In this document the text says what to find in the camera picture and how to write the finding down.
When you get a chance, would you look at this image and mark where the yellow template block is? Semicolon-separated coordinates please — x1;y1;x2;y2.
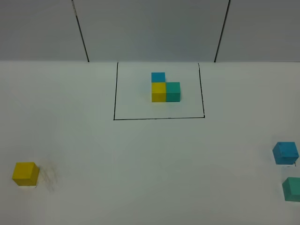
151;82;166;102

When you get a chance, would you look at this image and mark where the blue template block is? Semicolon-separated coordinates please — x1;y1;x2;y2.
151;72;165;83

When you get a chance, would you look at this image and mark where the green template block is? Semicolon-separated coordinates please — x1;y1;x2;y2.
166;82;181;102

